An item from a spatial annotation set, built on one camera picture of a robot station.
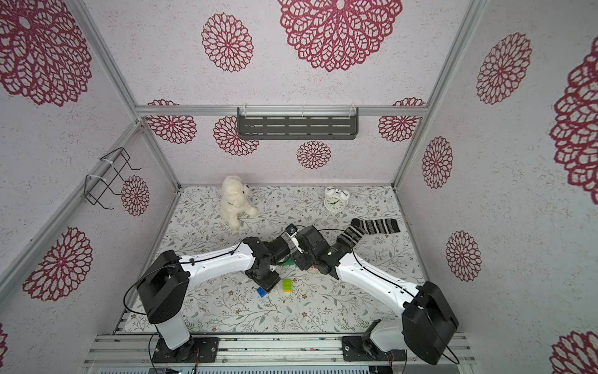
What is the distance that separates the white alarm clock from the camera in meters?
1.04

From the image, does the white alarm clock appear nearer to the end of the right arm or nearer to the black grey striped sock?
the black grey striped sock

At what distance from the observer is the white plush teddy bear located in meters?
0.95

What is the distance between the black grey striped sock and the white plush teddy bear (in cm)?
44

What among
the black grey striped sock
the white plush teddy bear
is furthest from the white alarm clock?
the white plush teddy bear

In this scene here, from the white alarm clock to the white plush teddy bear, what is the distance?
0.34 meters

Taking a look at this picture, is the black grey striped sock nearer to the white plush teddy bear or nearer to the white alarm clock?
the white alarm clock

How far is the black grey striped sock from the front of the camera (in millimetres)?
1021

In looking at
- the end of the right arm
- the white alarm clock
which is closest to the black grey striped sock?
the white alarm clock

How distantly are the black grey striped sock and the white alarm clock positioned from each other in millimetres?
92
